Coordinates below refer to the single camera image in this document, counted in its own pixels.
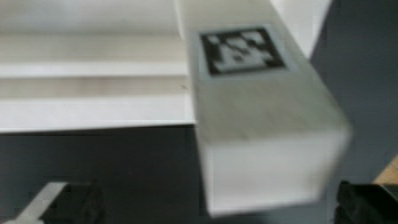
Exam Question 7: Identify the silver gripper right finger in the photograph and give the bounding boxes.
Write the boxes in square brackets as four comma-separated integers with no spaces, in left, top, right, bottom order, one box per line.
[335,181,398,224]

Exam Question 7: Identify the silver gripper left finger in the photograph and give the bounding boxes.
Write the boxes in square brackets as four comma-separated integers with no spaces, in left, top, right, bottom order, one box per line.
[6,182,99,224]

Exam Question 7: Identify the white table leg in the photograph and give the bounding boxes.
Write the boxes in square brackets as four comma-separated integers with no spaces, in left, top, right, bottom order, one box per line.
[177,0,353,217]

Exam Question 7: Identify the white square tabletop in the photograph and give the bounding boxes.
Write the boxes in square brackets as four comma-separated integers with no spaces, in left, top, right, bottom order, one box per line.
[0,0,333,133]

